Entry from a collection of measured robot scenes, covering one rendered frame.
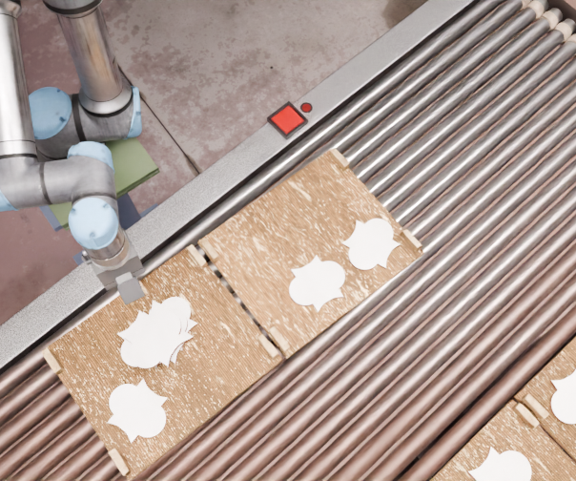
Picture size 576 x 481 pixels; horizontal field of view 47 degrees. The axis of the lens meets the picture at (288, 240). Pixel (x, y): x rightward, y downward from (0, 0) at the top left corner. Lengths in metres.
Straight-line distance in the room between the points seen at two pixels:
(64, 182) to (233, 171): 0.59
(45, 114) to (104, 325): 0.49
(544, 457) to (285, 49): 2.04
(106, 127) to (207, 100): 1.34
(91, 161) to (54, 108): 0.41
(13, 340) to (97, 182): 0.58
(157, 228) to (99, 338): 0.29
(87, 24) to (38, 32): 1.87
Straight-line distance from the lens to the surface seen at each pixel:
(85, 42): 1.41
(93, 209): 1.13
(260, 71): 2.94
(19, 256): 2.75
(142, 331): 1.50
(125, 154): 1.76
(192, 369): 1.51
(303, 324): 1.52
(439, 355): 1.56
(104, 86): 1.50
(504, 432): 1.55
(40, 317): 1.64
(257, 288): 1.54
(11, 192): 1.21
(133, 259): 1.28
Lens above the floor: 2.41
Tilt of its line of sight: 69 degrees down
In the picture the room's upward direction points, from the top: 1 degrees clockwise
